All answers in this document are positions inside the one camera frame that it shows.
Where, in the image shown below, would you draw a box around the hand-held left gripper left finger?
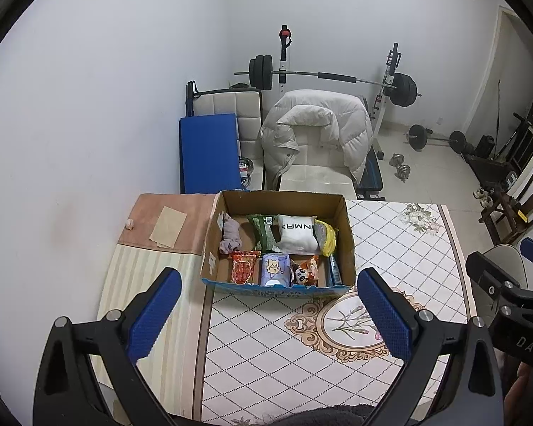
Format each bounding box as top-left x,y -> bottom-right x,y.
32,267 -> 196,426

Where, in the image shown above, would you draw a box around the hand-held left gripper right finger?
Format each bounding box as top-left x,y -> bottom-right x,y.
356,268 -> 504,426

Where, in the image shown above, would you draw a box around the cardboard box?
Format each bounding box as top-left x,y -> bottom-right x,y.
201,190 -> 356,299

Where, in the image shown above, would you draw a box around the panda print snack packet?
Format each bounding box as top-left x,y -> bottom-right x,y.
290,257 -> 323,286

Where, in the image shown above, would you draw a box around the grey speckled pouch yellow trim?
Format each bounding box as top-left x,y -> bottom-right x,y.
314,218 -> 339,256

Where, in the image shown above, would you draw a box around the red snack packet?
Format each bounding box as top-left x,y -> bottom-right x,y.
228,251 -> 261,285

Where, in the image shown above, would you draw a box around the light blue tissue pack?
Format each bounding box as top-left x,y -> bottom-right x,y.
260,253 -> 293,287

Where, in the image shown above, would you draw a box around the white soft pack black print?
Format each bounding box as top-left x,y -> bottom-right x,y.
275,215 -> 319,254

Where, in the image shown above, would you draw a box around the green packet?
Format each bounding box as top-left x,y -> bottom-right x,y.
247,214 -> 281,253

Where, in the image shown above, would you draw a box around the pink and striped table mat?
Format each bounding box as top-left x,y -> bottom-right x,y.
97,193 -> 224,419

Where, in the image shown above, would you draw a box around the beige paper piece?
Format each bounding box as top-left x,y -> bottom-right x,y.
150,206 -> 188,249

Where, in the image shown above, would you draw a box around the black exercise equipment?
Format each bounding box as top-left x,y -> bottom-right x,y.
464,113 -> 533,188

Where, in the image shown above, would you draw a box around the floral diamond pattern tablecloth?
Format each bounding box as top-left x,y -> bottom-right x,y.
193,200 -> 478,426

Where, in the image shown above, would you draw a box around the dark fleece clothing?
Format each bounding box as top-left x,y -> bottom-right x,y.
258,404 -> 375,426

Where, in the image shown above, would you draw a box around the black and blue weight bench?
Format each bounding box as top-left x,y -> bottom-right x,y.
354,97 -> 386,201

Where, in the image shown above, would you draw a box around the thin leaning pole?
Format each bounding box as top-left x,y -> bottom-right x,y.
495,80 -> 504,143

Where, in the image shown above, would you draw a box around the white upholstered chair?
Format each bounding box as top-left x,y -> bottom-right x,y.
276,160 -> 354,197

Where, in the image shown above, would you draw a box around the small barbell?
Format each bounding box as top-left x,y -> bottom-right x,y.
405,125 -> 467,152

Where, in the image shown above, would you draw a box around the blue folded exercise mat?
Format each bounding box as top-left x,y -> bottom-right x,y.
179,114 -> 243,195

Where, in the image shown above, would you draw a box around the shiny metal object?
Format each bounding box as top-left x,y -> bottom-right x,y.
238,157 -> 254,187

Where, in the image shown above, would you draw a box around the white puffer jacket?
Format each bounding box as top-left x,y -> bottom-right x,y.
259,90 -> 374,191

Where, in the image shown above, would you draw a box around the white padded cushion chair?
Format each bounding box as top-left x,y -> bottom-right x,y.
194,89 -> 264,191

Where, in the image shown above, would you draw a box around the white barbell rack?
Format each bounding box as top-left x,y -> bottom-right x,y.
278,24 -> 403,143

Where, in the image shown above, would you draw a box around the barbell with black plates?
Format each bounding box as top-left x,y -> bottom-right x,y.
234,55 -> 422,107

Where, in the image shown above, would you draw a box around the white door frame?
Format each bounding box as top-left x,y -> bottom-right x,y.
468,5 -> 533,178

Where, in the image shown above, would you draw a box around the black handle bar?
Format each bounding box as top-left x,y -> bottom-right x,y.
187,81 -> 232,117

